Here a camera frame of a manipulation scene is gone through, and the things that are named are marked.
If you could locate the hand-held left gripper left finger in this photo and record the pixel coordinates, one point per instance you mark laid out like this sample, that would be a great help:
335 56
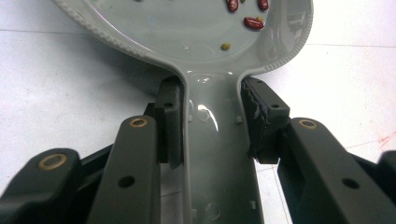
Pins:
137 161

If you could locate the grey dustpan with orange edge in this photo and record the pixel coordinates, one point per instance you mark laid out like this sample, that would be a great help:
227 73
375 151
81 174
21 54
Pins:
214 140

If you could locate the white table cover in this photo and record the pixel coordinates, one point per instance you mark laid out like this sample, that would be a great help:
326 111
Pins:
62 81

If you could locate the pile of red beans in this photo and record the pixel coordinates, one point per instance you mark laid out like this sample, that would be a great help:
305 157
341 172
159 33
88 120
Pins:
253 23

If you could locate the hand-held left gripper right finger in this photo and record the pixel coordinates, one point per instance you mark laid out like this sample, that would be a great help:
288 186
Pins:
311 168

